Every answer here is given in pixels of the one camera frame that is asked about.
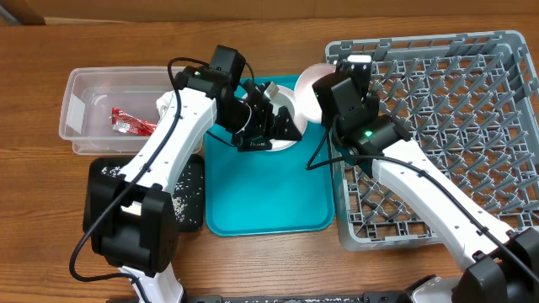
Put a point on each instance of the grey dishwasher rack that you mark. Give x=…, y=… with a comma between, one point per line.
x=471, y=102

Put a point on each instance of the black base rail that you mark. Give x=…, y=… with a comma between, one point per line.
x=366, y=297

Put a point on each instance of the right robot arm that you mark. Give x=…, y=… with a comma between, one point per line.
x=498, y=264

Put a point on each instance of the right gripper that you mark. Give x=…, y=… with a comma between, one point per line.
x=370, y=92

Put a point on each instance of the black tray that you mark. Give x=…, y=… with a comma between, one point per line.
x=111, y=166

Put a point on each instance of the large white plate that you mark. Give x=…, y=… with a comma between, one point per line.
x=285, y=97

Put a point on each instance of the white napkin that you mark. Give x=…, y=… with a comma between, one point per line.
x=163, y=103

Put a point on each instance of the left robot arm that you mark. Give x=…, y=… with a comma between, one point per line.
x=129, y=218

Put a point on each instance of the small white plate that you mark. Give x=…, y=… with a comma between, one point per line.
x=304, y=94

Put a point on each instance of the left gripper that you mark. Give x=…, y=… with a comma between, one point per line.
x=264, y=128

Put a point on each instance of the teal serving tray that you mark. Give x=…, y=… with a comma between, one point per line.
x=265, y=192

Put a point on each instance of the red snack wrapper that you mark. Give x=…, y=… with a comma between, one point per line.
x=126, y=123

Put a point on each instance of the rice and food scraps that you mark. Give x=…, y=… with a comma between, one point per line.
x=187, y=195

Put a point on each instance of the clear plastic bin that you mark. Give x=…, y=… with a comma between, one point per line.
x=90, y=95

